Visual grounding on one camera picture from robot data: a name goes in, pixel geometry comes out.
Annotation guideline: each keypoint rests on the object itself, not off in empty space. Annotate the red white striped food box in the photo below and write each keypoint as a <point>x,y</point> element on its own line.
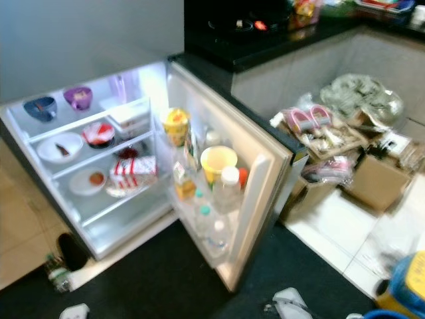
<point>133,173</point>

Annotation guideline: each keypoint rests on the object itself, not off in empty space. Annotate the glass fridge shelf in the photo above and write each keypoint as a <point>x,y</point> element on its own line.
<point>99,157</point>
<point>126,201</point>
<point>86,124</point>

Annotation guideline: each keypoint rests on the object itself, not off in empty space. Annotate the grey two-door fridge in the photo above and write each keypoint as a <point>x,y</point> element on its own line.
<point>80,40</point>

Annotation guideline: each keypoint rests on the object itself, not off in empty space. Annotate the white bowl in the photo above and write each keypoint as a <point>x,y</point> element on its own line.
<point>53,154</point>

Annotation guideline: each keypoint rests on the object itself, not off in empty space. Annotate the blue bowl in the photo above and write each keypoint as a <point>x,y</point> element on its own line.
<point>40,111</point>

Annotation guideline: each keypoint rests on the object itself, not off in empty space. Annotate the white plate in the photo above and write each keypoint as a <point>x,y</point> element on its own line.
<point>81,185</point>

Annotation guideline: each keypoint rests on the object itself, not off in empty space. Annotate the purple bowl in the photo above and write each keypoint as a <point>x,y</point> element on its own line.
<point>78,100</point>

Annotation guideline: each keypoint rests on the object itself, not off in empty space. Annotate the bowl with red cover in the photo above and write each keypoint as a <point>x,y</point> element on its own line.
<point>97,134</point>

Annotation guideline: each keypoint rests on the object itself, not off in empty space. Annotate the black slipper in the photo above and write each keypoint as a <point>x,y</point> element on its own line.
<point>73,252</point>

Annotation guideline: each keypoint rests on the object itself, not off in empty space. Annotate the steel bowl red food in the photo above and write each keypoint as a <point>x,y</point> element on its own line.
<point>126,153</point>

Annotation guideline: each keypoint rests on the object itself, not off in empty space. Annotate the small bottle green cap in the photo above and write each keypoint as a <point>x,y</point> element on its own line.
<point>60,276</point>

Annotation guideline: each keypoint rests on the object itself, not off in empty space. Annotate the clear plastic container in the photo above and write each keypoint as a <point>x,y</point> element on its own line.
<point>129,118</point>

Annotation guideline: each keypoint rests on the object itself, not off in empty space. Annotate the yellow noodle cup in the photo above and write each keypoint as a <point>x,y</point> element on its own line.
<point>176,127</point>

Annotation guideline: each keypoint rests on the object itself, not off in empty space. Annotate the white yellow juice carton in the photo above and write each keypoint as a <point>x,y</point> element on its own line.
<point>183,183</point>

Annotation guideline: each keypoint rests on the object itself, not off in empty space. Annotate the green carton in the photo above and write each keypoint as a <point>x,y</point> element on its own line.
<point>193,149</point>

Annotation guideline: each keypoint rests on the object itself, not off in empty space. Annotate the dark carpet mat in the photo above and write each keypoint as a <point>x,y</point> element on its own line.
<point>159,286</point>

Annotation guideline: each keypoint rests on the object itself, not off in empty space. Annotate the clear bottle teal cap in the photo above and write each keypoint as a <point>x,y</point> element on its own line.
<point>198,206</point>
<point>204,224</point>

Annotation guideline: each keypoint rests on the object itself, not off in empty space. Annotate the yellow plastic cup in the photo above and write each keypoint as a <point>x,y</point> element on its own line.
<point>218,166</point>

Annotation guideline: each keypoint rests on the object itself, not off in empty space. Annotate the clear bottle white cap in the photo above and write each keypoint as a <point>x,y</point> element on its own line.
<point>229,193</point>

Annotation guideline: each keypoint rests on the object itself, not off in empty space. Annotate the clear plastic bottle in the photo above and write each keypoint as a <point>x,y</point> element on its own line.
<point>218,239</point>

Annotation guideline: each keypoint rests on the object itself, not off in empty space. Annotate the bottle with orange cap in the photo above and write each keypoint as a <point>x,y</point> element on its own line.
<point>242,177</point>

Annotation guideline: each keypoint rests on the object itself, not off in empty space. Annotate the black kitchen countertop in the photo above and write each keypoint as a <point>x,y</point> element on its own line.
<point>239,43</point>

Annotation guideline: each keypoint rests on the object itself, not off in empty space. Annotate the black induction stove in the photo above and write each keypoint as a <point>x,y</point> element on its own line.
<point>232,20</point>

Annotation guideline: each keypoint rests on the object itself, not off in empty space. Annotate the grey counter side panel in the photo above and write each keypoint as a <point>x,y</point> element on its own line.
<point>292,73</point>

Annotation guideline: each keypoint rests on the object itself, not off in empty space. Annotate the pink white pack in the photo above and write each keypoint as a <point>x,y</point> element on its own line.
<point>302,119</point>

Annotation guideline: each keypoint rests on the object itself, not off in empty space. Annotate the pink white plastic bag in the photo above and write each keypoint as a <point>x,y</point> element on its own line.
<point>329,169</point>

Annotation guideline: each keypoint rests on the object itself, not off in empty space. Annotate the yellow snack packet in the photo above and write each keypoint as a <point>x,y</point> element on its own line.
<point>304,12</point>

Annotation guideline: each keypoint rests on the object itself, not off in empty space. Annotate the open cardboard box with clutter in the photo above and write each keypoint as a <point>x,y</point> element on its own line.
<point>339,143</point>

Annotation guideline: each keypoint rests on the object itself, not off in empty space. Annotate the crumpled grey plastic bag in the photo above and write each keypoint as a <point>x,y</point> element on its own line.
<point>362,100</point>

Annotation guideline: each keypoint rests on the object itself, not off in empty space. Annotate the brown cardboard box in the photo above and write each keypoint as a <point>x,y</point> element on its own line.
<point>375,186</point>

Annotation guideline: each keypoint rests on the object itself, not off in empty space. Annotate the blue bucket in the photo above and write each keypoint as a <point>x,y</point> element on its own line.
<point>372,314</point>

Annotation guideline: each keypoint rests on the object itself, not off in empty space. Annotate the blue yellow container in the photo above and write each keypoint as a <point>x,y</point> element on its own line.
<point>408,282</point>

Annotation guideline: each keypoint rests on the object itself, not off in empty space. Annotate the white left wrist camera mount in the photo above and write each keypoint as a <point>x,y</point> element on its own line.
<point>76,312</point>

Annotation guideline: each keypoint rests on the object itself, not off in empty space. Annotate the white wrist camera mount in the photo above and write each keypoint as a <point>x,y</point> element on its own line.
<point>76,312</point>
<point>292,306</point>

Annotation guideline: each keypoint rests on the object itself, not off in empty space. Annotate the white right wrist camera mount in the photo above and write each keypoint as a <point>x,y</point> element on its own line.
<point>292,306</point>

